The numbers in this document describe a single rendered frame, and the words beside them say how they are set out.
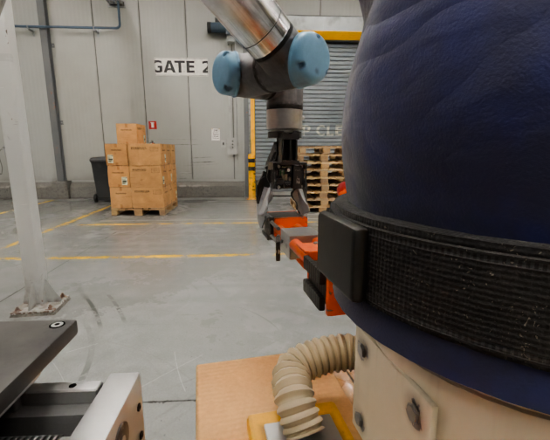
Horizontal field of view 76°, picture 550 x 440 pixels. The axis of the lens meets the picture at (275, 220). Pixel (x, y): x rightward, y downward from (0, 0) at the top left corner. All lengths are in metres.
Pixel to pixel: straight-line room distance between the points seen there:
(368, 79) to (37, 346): 0.41
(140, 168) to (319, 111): 4.80
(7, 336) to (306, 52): 0.51
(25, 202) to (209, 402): 2.85
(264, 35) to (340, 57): 9.38
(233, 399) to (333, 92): 9.42
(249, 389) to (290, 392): 0.13
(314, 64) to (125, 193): 6.79
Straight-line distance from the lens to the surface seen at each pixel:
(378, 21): 0.18
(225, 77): 0.67
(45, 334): 0.48
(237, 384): 0.50
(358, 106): 0.18
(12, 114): 3.21
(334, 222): 0.18
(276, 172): 0.73
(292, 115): 0.73
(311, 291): 0.46
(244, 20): 0.55
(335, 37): 9.71
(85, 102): 10.43
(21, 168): 3.20
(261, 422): 0.42
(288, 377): 0.38
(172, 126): 9.73
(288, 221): 0.76
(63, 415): 0.46
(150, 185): 7.10
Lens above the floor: 1.24
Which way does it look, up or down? 11 degrees down
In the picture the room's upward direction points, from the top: straight up
